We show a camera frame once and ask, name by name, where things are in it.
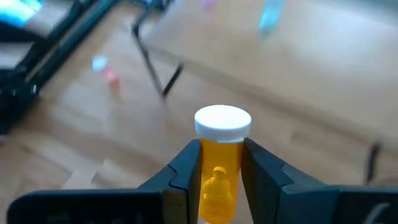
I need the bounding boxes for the wooden shelf black metal legs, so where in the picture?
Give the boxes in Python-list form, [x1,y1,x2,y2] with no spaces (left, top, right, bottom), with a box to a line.
[130,0,398,186]

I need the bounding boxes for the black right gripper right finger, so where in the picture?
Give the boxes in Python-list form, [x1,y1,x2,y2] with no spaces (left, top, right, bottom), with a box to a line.
[240,138,398,224]

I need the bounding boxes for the orange medicine bottle white cap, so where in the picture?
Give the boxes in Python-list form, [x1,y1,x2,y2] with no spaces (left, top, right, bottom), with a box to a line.
[194,105,252,224]

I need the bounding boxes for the salmon medicine bottle white cap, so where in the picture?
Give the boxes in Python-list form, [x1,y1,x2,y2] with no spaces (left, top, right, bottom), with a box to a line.
[91,55,122,96]

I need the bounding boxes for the black aluminium table frame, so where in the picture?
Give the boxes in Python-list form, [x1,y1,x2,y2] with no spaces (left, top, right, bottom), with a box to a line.
[0,0,175,134]

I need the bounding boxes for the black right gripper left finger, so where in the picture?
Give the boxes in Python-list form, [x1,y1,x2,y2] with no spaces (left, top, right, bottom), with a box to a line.
[7,138,203,224]

